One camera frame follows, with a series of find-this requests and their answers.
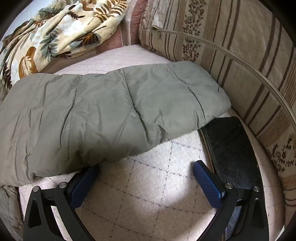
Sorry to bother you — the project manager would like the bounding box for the black smartphone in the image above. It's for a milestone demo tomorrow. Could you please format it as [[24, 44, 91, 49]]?
[[200, 117, 265, 241]]

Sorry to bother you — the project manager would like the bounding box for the striped floral sofa cushion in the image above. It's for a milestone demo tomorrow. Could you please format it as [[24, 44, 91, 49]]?
[[139, 0, 296, 209]]

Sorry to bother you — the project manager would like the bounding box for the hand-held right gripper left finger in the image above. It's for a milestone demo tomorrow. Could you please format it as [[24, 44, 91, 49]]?
[[23, 163, 100, 241]]

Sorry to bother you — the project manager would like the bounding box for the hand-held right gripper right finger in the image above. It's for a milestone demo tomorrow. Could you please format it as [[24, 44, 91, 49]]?
[[193, 160, 270, 241]]

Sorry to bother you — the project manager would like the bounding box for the leaf print fleece blanket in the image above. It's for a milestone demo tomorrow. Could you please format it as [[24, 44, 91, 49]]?
[[0, 0, 131, 91]]

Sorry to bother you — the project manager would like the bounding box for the grey-green puffer jacket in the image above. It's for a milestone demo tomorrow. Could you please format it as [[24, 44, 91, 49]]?
[[0, 61, 232, 234]]

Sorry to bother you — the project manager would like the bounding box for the pink quilted sofa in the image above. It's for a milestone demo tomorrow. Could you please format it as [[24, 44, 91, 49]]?
[[17, 0, 286, 241]]

